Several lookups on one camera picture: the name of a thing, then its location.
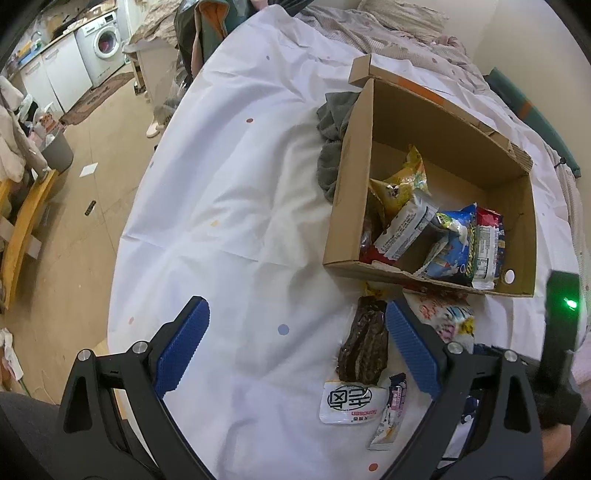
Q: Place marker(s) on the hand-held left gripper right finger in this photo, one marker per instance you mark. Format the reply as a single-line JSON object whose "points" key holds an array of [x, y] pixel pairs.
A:
{"points": [[413, 350]]}

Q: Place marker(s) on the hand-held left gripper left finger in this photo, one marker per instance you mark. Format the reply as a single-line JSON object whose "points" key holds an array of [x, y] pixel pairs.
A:
{"points": [[182, 350]]}

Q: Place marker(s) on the white pouch with red label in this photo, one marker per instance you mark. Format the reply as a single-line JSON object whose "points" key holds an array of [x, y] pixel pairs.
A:
{"points": [[438, 318]]}

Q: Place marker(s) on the clear-wrapped chocolate cake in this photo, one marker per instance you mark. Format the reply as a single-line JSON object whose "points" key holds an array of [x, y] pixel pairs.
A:
{"points": [[369, 240], [364, 341]]}

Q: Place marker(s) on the dark blue white snack bar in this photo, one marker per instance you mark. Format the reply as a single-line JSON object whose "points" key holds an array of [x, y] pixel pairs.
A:
{"points": [[392, 406]]}

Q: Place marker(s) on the small yellow packet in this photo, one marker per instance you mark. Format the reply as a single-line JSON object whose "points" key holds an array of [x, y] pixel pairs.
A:
{"points": [[376, 290]]}

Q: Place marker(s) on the white packet with black characters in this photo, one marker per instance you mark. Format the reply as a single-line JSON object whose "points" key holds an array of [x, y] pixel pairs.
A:
{"points": [[353, 401]]}

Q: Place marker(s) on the blue popcorn bag green lettering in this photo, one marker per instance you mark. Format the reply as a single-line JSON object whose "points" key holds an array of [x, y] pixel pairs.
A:
{"points": [[450, 258]]}

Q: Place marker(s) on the red white snack packet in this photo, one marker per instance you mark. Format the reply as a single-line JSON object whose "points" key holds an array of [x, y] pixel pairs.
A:
{"points": [[487, 244]]}

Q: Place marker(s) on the yellow cartoon-face snack packet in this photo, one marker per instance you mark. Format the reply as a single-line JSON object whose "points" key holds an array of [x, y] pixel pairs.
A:
{"points": [[390, 196]]}

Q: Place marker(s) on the brown cardboard box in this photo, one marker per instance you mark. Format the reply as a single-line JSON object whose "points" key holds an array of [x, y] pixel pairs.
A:
{"points": [[461, 134]]}

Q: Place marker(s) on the person's right forearm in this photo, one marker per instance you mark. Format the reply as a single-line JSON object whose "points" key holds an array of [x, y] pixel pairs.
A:
{"points": [[561, 450]]}

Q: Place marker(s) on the small black object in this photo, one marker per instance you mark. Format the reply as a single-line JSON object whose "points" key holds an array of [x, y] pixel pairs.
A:
{"points": [[90, 207]]}

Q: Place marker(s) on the person's grey clothing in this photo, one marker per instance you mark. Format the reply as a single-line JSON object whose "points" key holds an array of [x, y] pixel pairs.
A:
{"points": [[27, 443]]}

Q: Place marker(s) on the yellow wooden stool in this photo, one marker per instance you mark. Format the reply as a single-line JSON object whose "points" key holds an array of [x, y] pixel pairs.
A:
{"points": [[27, 221]]}

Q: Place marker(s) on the white paper sheet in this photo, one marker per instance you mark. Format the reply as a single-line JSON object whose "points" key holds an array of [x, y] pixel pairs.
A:
{"points": [[88, 170]]}

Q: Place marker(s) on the grey cloth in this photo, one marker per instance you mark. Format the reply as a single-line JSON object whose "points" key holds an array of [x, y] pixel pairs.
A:
{"points": [[330, 161]]}

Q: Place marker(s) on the white slipper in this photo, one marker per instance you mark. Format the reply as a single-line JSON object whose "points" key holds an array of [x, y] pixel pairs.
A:
{"points": [[157, 128]]}

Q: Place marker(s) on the grey trash bin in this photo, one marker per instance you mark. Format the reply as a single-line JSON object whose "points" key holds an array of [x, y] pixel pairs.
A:
{"points": [[60, 152]]}

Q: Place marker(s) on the green mat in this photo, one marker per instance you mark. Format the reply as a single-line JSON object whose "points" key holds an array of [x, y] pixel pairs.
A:
{"points": [[521, 101]]}

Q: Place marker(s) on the clear plastic bag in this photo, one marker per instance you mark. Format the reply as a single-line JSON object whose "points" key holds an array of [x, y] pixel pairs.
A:
{"points": [[171, 99]]}

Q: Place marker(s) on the brown patterned rug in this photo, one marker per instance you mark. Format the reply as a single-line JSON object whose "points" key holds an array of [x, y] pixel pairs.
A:
{"points": [[99, 94]]}

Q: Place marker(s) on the beige hanging clothes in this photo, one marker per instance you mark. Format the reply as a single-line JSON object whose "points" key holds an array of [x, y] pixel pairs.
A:
{"points": [[14, 138]]}

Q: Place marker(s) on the white kitchen cabinet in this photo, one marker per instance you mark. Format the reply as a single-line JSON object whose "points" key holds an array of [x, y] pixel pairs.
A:
{"points": [[60, 74]]}

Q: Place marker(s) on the white washing machine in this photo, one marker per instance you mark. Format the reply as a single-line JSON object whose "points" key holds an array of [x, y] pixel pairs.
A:
{"points": [[104, 46]]}

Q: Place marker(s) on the green orange clothes pile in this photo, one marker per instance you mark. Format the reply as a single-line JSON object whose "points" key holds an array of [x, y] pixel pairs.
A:
{"points": [[203, 32]]}

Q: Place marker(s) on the patterned pillow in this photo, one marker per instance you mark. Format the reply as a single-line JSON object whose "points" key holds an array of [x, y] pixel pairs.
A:
{"points": [[406, 18]]}

